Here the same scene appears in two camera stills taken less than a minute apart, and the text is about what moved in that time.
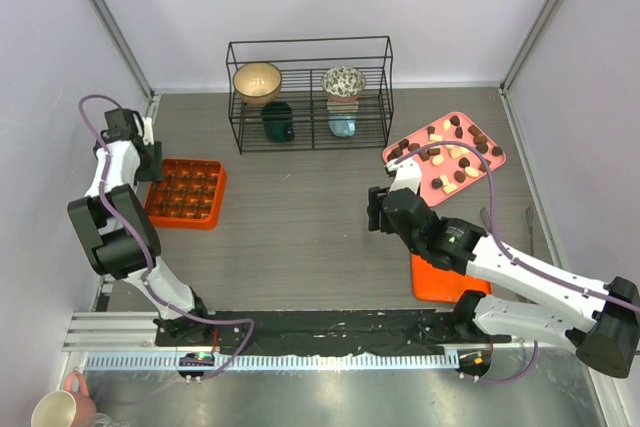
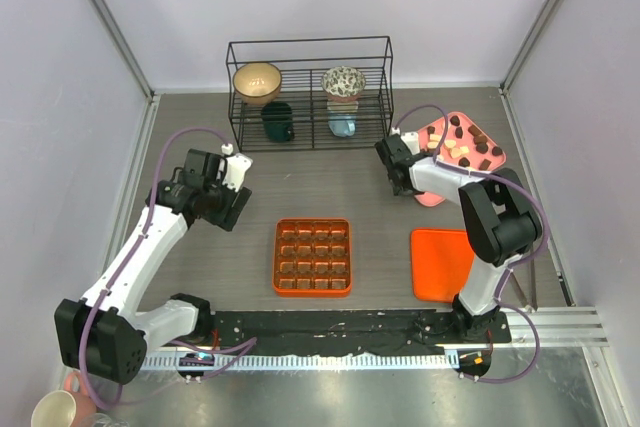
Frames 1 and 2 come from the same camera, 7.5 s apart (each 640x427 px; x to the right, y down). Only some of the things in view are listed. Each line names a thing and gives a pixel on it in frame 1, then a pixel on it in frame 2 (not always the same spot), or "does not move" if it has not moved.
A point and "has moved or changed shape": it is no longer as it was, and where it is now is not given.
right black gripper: (375, 196) → (405, 192)
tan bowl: (257, 83) does not move
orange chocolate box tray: (188, 196) has moved or changed shape
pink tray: (447, 167) does not move
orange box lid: (443, 285) does not move
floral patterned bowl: (343, 84) does not move
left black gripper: (155, 171) → (226, 219)
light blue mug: (342, 128) does not move
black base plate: (330, 332) does not move
